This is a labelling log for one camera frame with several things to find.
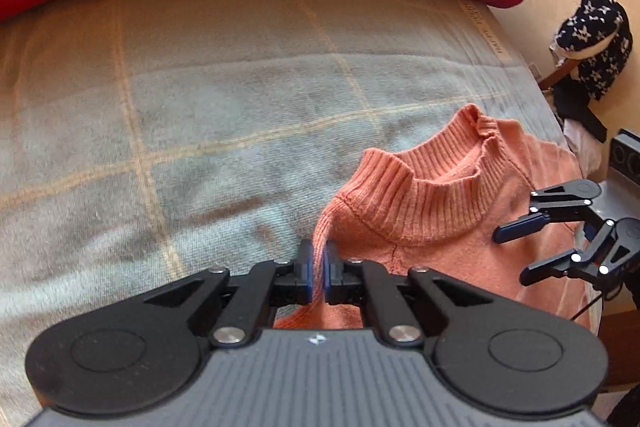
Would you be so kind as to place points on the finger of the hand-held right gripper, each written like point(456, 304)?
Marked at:
point(520, 228)
point(542, 269)

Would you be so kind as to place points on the orange knit sweater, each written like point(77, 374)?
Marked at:
point(425, 207)

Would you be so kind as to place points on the star print dark garment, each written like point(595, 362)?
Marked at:
point(595, 32)

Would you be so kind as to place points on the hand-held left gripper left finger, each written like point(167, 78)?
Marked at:
point(306, 267)

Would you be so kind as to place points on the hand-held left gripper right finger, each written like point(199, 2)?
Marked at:
point(330, 269)

